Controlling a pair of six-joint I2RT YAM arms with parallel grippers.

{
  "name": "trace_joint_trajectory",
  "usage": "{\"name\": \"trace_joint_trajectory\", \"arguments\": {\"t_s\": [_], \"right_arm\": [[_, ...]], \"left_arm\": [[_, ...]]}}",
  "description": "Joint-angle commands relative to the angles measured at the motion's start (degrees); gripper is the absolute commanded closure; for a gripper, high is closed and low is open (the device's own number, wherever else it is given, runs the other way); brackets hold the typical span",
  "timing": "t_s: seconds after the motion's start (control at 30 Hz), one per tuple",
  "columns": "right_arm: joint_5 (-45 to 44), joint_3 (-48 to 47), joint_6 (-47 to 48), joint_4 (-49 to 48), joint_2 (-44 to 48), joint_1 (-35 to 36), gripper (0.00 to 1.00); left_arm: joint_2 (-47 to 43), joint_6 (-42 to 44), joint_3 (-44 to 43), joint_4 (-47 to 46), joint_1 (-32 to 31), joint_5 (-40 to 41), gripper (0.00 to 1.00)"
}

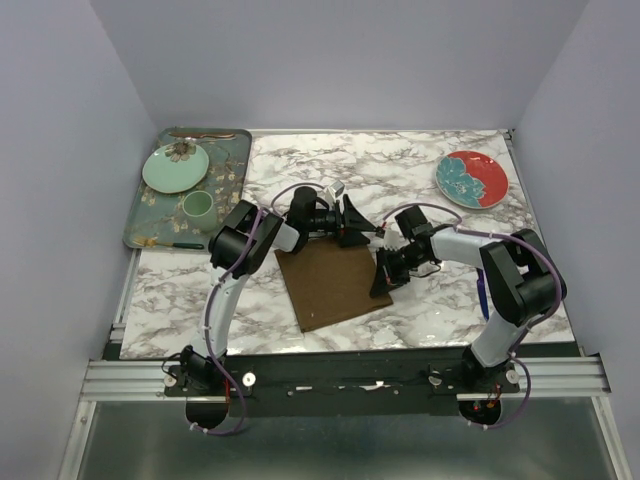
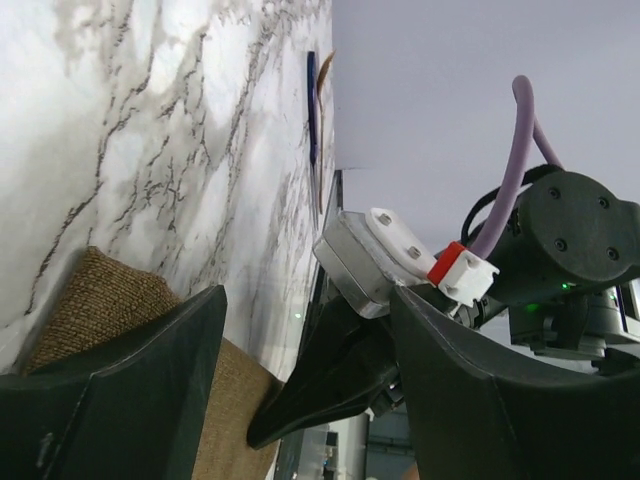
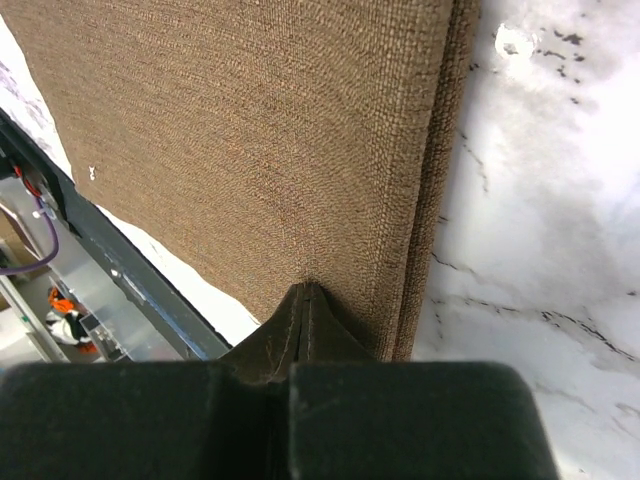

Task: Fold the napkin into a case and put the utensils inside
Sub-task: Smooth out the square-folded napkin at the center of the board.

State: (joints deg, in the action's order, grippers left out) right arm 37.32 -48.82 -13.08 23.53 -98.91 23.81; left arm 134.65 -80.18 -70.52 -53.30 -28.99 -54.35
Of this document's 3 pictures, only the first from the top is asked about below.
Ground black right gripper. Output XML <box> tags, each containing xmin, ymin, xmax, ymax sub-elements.
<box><xmin>370</xmin><ymin>245</ymin><xmax>426</xmax><ymax>297</ymax></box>

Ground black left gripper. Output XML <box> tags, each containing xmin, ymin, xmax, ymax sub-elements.
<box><xmin>304</xmin><ymin>194</ymin><xmax>376</xmax><ymax>248</ymax></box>

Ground brown fabric napkin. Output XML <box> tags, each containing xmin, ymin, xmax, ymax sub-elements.
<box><xmin>275</xmin><ymin>239</ymin><xmax>393</xmax><ymax>333</ymax></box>

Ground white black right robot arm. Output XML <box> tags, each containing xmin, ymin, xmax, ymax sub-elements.
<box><xmin>369</xmin><ymin>202</ymin><xmax>566</xmax><ymax>392</ymax></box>

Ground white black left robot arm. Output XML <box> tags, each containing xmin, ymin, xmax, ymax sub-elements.
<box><xmin>174</xmin><ymin>181</ymin><xmax>380</xmax><ymax>395</ymax></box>

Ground red and teal plate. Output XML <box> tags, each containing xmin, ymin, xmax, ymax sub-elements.
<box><xmin>435</xmin><ymin>150</ymin><xmax>509</xmax><ymax>210</ymax></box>

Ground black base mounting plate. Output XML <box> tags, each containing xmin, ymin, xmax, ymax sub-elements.
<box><xmin>162</xmin><ymin>347</ymin><xmax>521</xmax><ymax>434</ymax></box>

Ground mint green cup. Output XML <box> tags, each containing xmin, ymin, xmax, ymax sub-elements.
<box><xmin>182</xmin><ymin>190</ymin><xmax>217</xmax><ymax>232</ymax></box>

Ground mint green floral plate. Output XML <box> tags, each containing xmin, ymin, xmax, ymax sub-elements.
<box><xmin>142</xmin><ymin>140</ymin><xmax>210</xmax><ymax>194</ymax></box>

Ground copper spoon on tray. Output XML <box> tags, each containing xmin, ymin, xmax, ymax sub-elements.
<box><xmin>169</xmin><ymin>131</ymin><xmax>236</xmax><ymax>141</ymax></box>

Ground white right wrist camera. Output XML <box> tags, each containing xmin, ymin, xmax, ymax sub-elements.
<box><xmin>383</xmin><ymin>229</ymin><xmax>404</xmax><ymax>251</ymax></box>

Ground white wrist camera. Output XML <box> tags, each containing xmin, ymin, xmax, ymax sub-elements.
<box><xmin>383</xmin><ymin>229</ymin><xmax>404</xmax><ymax>251</ymax></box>
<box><xmin>324</xmin><ymin>181</ymin><xmax>345</xmax><ymax>205</ymax></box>

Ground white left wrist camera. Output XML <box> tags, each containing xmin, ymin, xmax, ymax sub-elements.
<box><xmin>324</xmin><ymin>181</ymin><xmax>345</xmax><ymax>205</ymax></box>

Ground blue handled knife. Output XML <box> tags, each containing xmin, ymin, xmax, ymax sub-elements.
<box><xmin>476</xmin><ymin>269</ymin><xmax>490</xmax><ymax>321</ymax></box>

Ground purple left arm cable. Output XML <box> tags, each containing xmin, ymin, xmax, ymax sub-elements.
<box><xmin>188</xmin><ymin>182</ymin><xmax>331</xmax><ymax>437</ymax></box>

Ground gold fork green handle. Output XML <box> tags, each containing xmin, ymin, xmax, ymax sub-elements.
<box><xmin>133</xmin><ymin>237</ymin><xmax>204</xmax><ymax>250</ymax></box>

